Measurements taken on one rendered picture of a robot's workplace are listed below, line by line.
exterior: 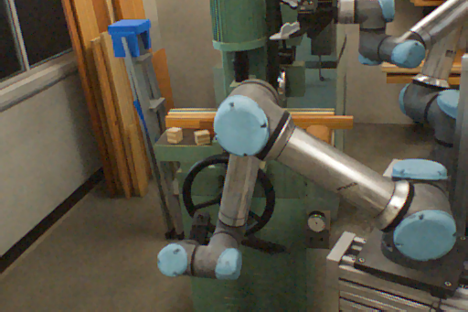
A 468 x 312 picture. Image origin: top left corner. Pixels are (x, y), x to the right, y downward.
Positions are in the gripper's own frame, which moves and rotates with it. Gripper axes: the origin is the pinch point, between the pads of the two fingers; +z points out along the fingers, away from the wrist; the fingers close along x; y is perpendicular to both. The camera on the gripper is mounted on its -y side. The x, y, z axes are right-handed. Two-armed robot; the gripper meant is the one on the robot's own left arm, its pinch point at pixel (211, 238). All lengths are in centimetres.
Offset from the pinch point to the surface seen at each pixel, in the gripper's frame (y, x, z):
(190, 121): -37.9, -17.4, 22.9
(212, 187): -15.0, -6.1, 18.5
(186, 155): -25.2, -14.2, 12.4
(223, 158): -24.1, 3.9, -7.4
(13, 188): -5, -131, 82
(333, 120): -41, 33, 24
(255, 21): -68, 8, 3
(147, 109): -49, -61, 84
